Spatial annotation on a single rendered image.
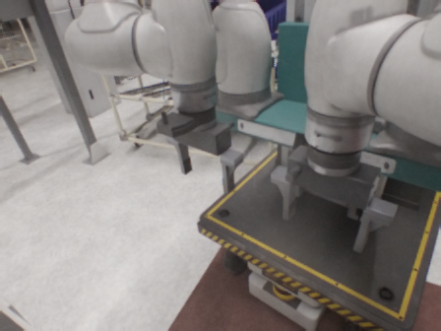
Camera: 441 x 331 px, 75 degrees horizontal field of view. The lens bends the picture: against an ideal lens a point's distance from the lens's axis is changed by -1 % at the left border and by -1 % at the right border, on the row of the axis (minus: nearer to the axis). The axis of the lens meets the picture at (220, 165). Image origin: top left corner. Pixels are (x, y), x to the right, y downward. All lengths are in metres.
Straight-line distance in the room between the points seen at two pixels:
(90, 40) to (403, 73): 0.48
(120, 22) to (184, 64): 0.13
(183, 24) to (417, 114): 0.35
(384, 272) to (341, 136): 0.64
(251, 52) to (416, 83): 0.54
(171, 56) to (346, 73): 0.29
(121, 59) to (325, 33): 0.35
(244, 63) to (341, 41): 0.46
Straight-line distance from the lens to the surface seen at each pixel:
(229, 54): 0.79
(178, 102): 0.56
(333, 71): 0.36
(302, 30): 0.85
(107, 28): 0.58
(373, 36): 0.34
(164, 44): 0.52
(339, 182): 0.47
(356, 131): 0.41
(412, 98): 0.30
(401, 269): 1.01
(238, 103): 0.83
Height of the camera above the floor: 1.08
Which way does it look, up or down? 34 degrees down
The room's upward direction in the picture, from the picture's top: 6 degrees counter-clockwise
